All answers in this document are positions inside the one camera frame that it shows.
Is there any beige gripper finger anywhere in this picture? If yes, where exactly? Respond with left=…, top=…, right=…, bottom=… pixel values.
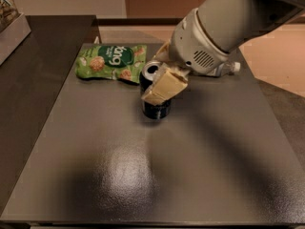
left=153, top=41, right=170, bottom=62
left=152, top=63, right=189, bottom=100

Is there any dark blue pepsi can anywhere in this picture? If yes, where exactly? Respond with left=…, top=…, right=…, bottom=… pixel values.
left=139, top=60, right=172, bottom=119

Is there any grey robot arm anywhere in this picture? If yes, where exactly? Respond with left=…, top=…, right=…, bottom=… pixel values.
left=142, top=0, right=305, bottom=105

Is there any green rice chip bag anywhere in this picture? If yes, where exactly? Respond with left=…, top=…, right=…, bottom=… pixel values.
left=75, top=45, right=147, bottom=84

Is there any clear plastic water bottle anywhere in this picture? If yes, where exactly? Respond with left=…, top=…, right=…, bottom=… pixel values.
left=193, top=60, right=241, bottom=77

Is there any white snack tray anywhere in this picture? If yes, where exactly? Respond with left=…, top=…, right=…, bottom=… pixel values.
left=0, top=0, right=31, bottom=65

